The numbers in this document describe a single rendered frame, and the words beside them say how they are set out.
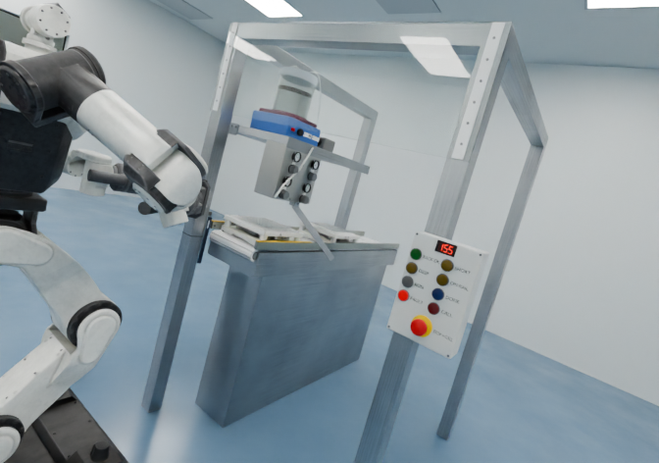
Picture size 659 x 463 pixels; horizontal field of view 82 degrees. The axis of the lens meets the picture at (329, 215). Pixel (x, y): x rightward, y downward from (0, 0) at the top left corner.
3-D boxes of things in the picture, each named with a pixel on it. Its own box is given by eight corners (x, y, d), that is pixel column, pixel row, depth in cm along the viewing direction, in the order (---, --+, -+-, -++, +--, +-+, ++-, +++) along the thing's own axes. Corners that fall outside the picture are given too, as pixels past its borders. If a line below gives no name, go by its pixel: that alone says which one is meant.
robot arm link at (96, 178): (116, 193, 123) (75, 188, 115) (123, 161, 122) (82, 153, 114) (127, 202, 116) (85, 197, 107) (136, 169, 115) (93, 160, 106)
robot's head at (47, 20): (30, 39, 81) (39, -3, 80) (15, 38, 87) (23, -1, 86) (66, 52, 87) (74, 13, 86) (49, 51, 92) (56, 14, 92)
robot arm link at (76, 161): (111, 187, 116) (80, 176, 120) (117, 159, 115) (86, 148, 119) (91, 185, 110) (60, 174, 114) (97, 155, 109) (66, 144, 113)
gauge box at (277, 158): (273, 198, 138) (287, 144, 136) (253, 191, 144) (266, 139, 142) (309, 204, 156) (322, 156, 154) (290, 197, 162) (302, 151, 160)
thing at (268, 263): (253, 278, 146) (259, 253, 145) (207, 253, 162) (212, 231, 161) (393, 264, 254) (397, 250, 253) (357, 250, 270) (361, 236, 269)
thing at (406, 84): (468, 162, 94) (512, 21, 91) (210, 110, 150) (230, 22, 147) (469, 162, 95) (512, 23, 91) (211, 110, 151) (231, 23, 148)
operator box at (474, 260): (449, 360, 88) (484, 252, 85) (385, 328, 97) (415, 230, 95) (457, 353, 93) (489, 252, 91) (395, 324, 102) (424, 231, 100)
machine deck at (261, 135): (286, 147, 136) (289, 135, 135) (219, 130, 157) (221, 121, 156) (368, 175, 187) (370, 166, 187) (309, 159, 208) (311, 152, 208)
